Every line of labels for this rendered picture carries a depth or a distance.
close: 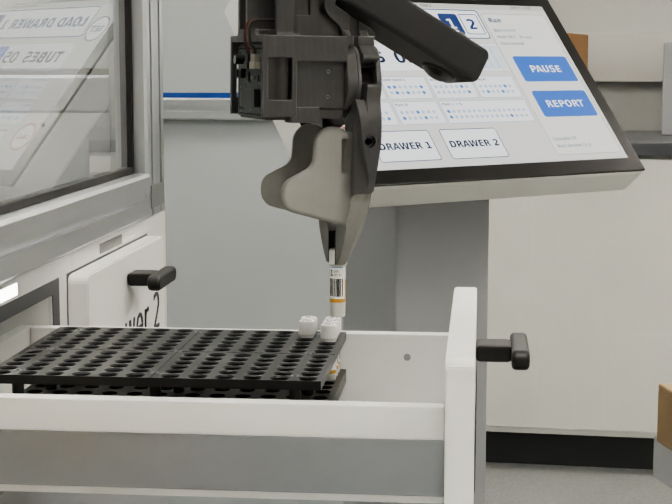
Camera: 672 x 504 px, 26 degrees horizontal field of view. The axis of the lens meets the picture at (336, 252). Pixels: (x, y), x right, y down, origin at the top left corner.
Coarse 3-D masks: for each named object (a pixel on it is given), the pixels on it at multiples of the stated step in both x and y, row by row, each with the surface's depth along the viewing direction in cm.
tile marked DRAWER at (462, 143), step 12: (444, 132) 181; (456, 132) 182; (468, 132) 183; (480, 132) 184; (492, 132) 185; (456, 144) 180; (468, 144) 181; (480, 144) 182; (492, 144) 184; (456, 156) 179; (468, 156) 180; (480, 156) 181; (492, 156) 182; (504, 156) 183
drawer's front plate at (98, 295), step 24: (144, 240) 144; (96, 264) 127; (120, 264) 131; (144, 264) 140; (72, 288) 120; (96, 288) 123; (120, 288) 131; (144, 288) 141; (72, 312) 121; (96, 312) 123; (120, 312) 131; (144, 312) 141
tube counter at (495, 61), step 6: (486, 48) 195; (492, 48) 195; (396, 54) 185; (492, 54) 194; (498, 54) 195; (396, 60) 184; (402, 60) 185; (492, 60) 194; (498, 60) 194; (402, 66) 184; (408, 66) 185; (414, 66) 185; (486, 66) 192; (492, 66) 193; (498, 66) 194; (504, 66) 194
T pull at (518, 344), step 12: (516, 336) 102; (480, 348) 99; (492, 348) 99; (504, 348) 99; (516, 348) 98; (528, 348) 98; (480, 360) 99; (492, 360) 99; (504, 360) 99; (516, 360) 97; (528, 360) 97
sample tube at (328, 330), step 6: (324, 324) 106; (330, 324) 106; (336, 324) 107; (324, 330) 106; (330, 330) 106; (336, 330) 106; (324, 336) 106; (330, 336) 106; (336, 336) 107; (330, 372) 107; (330, 378) 107
